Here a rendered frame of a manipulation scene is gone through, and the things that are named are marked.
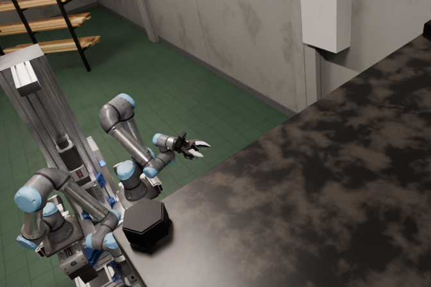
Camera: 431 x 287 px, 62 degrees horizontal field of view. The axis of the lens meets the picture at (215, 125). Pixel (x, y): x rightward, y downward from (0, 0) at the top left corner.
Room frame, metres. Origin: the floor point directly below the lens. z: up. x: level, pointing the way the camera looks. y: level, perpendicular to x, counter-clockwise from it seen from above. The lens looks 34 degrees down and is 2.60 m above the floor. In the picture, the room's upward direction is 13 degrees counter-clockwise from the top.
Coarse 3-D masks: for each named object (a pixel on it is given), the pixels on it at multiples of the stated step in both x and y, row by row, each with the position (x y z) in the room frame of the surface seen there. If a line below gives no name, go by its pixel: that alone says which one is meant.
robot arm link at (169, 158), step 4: (160, 152) 1.64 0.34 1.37; (164, 152) 1.62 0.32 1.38; (168, 152) 1.62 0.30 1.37; (172, 152) 1.64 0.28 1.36; (156, 156) 1.62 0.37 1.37; (160, 156) 1.61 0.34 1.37; (164, 156) 1.61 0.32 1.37; (168, 156) 1.62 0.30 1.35; (172, 156) 1.63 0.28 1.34; (164, 160) 1.59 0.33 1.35; (168, 160) 1.60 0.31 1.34; (172, 160) 1.63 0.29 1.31; (168, 164) 1.62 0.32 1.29
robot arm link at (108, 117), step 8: (104, 112) 1.72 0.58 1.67; (112, 112) 1.73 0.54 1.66; (104, 120) 1.69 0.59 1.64; (112, 120) 1.69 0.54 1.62; (104, 128) 1.68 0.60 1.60; (112, 128) 1.66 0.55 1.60; (120, 128) 1.68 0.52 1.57; (120, 136) 1.64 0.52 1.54; (128, 136) 1.65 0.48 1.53; (128, 144) 1.61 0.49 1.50; (136, 144) 1.62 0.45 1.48; (136, 152) 1.59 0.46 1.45; (144, 152) 1.59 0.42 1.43; (144, 160) 1.56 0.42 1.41; (152, 160) 1.57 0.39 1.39; (160, 160) 1.58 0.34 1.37; (144, 168) 1.54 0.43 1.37; (152, 168) 1.52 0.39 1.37; (160, 168) 1.55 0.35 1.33; (152, 176) 1.50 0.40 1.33
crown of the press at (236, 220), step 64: (384, 64) 0.99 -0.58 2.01; (320, 128) 0.74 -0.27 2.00; (384, 128) 0.68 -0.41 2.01; (192, 192) 0.61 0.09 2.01; (256, 192) 0.57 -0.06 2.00; (320, 192) 0.53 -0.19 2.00; (384, 192) 0.49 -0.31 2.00; (128, 256) 0.47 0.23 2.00; (192, 256) 0.44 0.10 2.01; (256, 256) 0.41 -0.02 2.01; (320, 256) 0.38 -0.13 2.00; (384, 256) 0.35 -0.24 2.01
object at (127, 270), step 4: (124, 264) 1.15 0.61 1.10; (124, 268) 1.13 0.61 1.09; (128, 268) 1.13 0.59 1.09; (124, 272) 1.12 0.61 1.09; (128, 272) 1.12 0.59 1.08; (132, 272) 1.12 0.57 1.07; (128, 276) 1.10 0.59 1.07; (132, 276) 1.10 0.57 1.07; (128, 280) 1.09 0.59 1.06; (132, 280) 1.08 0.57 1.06; (136, 280) 1.09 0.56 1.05
